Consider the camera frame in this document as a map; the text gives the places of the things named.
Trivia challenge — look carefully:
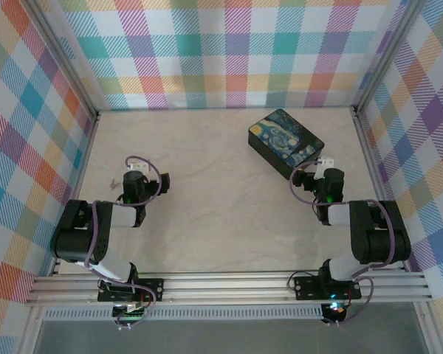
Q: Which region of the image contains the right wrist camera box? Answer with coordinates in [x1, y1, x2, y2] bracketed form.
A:
[292, 169, 307, 190]

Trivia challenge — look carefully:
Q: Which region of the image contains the aluminium side rail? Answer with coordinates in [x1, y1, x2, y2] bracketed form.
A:
[53, 110, 101, 274]
[353, 106, 411, 267]

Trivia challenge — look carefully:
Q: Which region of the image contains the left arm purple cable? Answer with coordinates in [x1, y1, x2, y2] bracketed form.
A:
[83, 155, 162, 326]

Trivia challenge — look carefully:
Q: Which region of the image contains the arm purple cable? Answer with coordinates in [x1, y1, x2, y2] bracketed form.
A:
[289, 167, 396, 326]
[83, 155, 162, 326]

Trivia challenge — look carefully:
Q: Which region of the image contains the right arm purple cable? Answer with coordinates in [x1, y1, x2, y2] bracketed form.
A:
[289, 167, 396, 326]

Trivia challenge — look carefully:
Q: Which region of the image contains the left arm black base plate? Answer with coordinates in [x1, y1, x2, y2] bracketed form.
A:
[97, 278, 165, 303]

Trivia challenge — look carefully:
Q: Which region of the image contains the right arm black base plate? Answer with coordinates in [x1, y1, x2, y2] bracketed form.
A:
[293, 274, 363, 301]

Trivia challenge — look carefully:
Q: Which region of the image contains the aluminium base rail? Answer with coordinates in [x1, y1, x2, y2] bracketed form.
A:
[24, 271, 433, 305]

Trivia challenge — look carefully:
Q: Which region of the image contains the aluminium frame post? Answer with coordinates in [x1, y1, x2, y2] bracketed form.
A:
[353, 0, 426, 114]
[24, 0, 101, 116]

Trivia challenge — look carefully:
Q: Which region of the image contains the slotted grey cable duct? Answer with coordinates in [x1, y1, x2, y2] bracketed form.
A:
[44, 308, 326, 322]

